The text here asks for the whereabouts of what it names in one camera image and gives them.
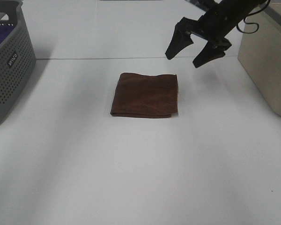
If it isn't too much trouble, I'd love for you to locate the brown microfibre towel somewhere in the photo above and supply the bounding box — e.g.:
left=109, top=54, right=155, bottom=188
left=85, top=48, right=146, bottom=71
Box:
left=110, top=73, right=178, bottom=119

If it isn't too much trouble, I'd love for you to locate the beige plastic bin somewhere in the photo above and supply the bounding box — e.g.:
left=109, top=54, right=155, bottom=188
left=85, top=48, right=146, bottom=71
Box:
left=238, top=1, right=281, bottom=116

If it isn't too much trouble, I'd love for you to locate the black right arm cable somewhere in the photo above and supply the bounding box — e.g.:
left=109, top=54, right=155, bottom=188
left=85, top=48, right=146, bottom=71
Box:
left=236, top=0, right=271, bottom=34

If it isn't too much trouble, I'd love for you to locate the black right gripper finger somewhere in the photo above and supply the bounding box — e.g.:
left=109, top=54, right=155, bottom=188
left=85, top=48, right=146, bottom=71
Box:
left=165, top=24, right=193, bottom=60
left=193, top=42, right=225, bottom=68

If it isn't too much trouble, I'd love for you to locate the grey perforated plastic basket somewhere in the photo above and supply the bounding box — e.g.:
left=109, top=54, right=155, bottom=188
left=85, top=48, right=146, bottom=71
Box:
left=0, top=0, right=36, bottom=123

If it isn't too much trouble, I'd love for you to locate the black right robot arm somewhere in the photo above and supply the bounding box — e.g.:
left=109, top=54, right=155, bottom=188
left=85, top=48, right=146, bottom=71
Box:
left=165, top=0, right=270, bottom=68

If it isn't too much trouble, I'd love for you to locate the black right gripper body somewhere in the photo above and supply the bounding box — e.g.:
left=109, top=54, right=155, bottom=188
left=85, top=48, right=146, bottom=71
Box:
left=177, top=8, right=243, bottom=51

